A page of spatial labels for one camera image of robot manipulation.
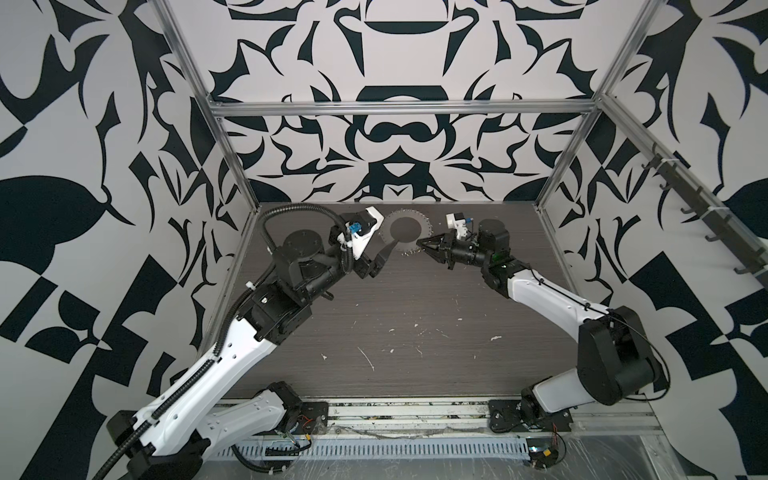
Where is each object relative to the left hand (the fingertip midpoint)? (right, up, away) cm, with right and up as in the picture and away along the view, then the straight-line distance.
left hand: (381, 217), depth 58 cm
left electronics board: (-25, -56, +15) cm, 63 cm away
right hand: (+9, -5, +18) cm, 21 cm away
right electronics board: (+38, -54, +13) cm, 67 cm away
